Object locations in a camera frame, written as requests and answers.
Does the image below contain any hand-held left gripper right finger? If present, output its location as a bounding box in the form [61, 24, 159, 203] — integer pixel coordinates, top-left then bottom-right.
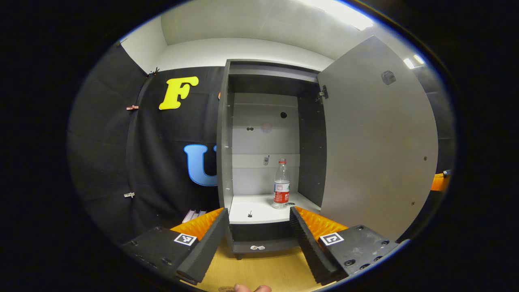
[289, 206, 406, 286]

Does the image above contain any ceiling light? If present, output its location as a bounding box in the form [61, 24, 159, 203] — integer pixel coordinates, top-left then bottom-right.
[403, 54, 425, 69]

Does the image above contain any clear plastic bottle red label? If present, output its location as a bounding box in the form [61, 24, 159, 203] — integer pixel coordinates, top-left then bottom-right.
[272, 159, 291, 209]

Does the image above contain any dark grey cabinet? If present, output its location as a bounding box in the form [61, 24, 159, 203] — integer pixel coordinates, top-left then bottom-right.
[216, 60, 329, 260]

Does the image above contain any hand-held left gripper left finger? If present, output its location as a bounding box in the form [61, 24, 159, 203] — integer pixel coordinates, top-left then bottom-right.
[122, 208, 229, 285]

